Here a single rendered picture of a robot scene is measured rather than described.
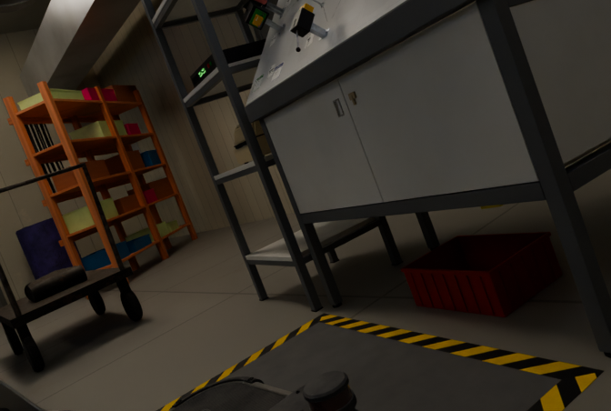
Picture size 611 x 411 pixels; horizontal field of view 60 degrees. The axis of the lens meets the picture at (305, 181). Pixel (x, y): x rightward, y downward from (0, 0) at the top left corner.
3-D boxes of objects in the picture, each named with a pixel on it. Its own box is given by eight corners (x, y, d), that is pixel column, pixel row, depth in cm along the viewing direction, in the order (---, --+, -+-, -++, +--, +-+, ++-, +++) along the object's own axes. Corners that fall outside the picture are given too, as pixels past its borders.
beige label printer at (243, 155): (259, 158, 220) (241, 114, 218) (237, 166, 238) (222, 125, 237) (315, 136, 236) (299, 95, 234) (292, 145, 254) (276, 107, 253)
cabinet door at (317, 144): (382, 202, 160) (335, 78, 157) (299, 214, 208) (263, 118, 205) (387, 200, 161) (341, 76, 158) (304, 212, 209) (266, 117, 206)
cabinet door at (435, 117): (535, 182, 111) (472, 2, 109) (381, 203, 159) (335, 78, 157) (544, 178, 113) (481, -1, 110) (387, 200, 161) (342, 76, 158)
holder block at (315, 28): (313, 64, 158) (284, 49, 154) (323, 28, 161) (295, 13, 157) (320, 59, 154) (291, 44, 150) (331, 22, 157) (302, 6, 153)
